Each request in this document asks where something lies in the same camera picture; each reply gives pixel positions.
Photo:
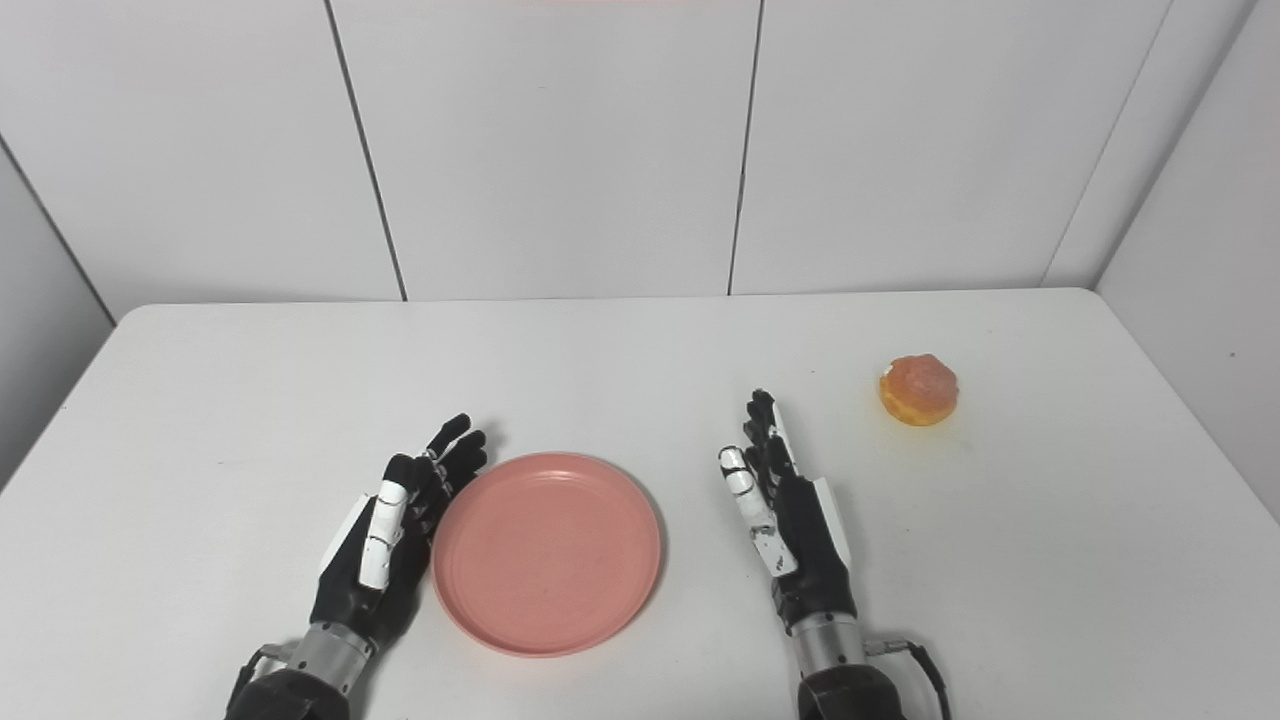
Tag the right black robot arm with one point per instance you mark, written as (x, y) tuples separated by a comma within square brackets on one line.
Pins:
[(845, 675)]

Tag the golden cream puff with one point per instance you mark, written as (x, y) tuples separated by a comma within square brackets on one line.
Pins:
[(919, 389)]

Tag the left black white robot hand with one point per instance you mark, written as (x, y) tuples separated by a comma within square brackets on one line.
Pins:
[(385, 545)]

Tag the pink round plate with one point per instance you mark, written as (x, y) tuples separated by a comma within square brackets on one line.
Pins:
[(546, 553)]

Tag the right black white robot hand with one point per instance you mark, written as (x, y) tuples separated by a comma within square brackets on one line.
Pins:
[(790, 530)]

